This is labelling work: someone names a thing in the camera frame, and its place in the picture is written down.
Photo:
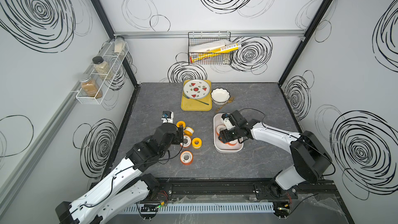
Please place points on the aluminium wall rail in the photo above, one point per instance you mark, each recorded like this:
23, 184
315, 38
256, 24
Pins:
186, 34

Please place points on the black corner frame post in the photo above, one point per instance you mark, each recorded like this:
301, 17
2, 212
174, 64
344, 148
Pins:
110, 32

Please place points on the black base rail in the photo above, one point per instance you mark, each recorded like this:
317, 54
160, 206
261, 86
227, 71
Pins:
173, 189

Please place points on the brown spice jar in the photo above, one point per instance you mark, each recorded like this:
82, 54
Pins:
89, 86

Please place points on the purple teal fork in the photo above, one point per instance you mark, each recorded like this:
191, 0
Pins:
195, 99

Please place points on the white storage box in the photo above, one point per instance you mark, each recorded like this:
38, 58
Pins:
220, 146

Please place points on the black lid spice jar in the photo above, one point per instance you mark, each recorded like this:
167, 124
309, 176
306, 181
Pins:
102, 68

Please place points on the white spice jar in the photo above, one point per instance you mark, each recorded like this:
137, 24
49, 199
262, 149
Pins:
119, 45

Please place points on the white wire spice rack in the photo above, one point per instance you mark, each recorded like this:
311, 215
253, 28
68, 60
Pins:
102, 84

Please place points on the watermelon pattern plate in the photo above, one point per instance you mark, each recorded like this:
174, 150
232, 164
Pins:
196, 89

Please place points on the yellow sealing tape roll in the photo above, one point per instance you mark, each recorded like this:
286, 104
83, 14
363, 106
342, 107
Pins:
181, 124
196, 143
188, 131

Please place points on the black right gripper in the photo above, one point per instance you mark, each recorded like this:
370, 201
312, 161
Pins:
224, 137

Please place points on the yellow plastic tray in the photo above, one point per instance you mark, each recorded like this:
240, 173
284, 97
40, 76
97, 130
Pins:
192, 105

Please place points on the white slotted cable duct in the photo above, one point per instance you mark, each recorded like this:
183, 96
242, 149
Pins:
217, 208

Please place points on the white scalloped bowl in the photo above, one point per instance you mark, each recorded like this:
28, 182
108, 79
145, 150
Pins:
220, 96

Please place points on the orange sealing tape roll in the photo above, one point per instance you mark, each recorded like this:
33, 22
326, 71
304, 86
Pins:
220, 128
233, 143
186, 141
186, 157

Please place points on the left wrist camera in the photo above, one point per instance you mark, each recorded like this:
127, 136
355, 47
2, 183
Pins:
167, 117

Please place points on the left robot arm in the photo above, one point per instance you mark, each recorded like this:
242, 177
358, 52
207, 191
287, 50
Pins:
126, 184

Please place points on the black wire basket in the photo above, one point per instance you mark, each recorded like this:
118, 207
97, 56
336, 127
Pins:
192, 41

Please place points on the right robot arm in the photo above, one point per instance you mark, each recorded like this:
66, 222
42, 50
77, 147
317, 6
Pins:
310, 159

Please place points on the yellow white foil box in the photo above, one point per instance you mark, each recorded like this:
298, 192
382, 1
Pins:
214, 53

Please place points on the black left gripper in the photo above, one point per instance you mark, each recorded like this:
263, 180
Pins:
179, 135

